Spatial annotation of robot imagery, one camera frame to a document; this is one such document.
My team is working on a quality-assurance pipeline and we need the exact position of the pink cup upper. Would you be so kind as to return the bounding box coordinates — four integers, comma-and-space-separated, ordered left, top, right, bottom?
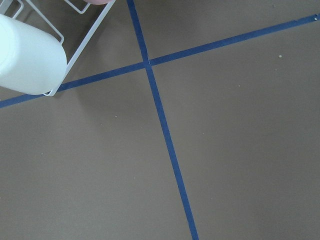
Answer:
84, 0, 112, 5

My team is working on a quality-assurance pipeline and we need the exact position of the white cup right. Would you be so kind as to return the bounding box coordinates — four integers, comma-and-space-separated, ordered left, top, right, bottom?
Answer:
0, 15, 67, 95

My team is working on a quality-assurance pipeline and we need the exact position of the white wire cup rack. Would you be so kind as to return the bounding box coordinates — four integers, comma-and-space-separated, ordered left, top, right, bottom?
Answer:
0, 0, 115, 97

